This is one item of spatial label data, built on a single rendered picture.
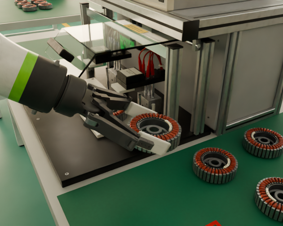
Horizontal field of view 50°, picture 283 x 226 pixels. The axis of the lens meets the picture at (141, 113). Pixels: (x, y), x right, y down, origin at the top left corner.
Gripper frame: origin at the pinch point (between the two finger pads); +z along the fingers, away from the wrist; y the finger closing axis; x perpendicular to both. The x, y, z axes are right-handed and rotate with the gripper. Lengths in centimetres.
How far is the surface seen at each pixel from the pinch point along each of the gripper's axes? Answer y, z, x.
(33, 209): -72, 4, -106
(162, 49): -21.2, 0.7, 12.0
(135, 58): -67, 10, -5
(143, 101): -35.5, 9.9, -8.3
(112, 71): -59, 2, -11
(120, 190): -2.3, 3.2, -19.4
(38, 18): -187, -33, -40
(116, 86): -33.1, -1.3, -6.8
